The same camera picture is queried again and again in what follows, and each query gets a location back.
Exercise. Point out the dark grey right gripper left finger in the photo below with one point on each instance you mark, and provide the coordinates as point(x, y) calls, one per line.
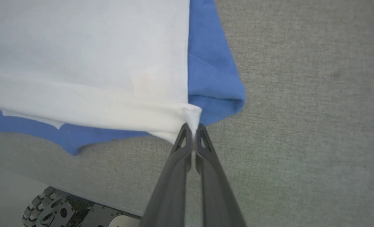
point(171, 183)

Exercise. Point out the grey mecanum wheel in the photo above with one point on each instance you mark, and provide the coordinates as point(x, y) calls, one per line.
point(37, 206)

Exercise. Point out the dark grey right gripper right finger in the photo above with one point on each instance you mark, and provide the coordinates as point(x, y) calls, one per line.
point(216, 189)

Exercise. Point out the blue and white garment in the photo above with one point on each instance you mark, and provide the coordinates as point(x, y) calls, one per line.
point(79, 63)

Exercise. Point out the black robot base chassis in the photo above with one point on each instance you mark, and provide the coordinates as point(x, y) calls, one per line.
point(89, 214)

